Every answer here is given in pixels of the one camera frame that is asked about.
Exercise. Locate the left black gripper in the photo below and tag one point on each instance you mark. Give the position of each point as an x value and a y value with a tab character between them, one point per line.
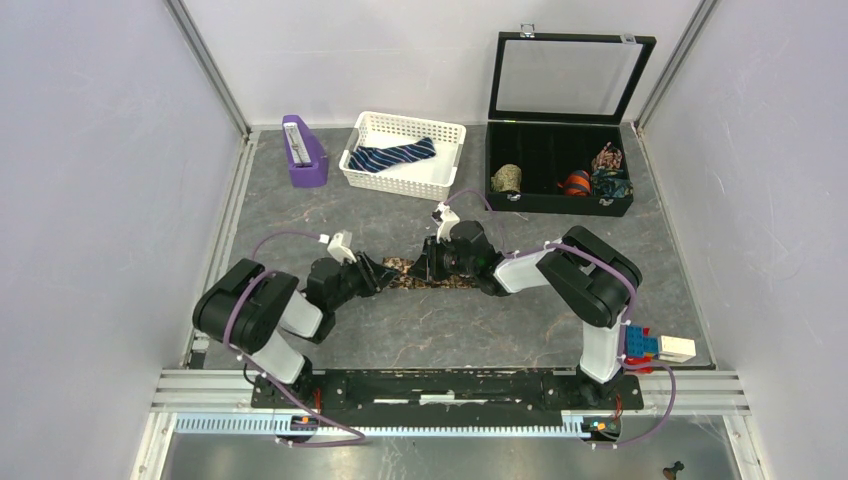
379	277

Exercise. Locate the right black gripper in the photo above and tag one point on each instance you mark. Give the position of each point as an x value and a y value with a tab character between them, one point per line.
431	250

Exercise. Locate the brown floral tie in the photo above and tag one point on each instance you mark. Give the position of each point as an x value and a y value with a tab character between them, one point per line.
407	282

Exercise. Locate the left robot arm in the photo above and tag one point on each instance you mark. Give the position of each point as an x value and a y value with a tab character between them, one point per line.
251	308

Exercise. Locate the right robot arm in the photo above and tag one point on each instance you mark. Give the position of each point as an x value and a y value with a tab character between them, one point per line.
596	282

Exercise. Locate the white plastic basket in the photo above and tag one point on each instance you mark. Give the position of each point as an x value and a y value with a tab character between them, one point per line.
426	179

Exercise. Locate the navy striped tie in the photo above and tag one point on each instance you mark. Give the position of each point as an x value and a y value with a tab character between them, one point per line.
375	160

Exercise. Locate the olive rolled tie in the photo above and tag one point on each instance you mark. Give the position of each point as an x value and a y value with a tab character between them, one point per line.
507	179

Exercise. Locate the purple metronome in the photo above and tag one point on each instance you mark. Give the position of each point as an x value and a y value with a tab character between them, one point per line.
307	161

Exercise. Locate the orange navy rolled tie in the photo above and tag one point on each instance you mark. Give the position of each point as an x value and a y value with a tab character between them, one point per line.
578	184

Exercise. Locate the black display case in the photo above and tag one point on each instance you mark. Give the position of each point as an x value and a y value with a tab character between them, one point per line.
556	99

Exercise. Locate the teal patterned tie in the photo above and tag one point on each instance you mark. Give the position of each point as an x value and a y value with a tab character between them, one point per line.
611	183

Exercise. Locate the pink patterned tie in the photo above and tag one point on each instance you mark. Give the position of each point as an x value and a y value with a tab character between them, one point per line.
610	157

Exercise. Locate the colourful toy blocks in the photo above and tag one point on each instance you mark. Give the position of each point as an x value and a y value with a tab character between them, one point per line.
641	347

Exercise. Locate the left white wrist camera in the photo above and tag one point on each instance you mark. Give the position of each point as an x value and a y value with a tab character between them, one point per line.
338	246

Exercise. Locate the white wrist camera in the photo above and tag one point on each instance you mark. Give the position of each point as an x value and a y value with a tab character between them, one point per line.
338	246
445	219

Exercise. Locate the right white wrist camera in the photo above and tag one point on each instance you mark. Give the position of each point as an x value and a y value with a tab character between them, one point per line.
445	219

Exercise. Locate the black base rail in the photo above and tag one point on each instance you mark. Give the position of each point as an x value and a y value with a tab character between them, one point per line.
523	397

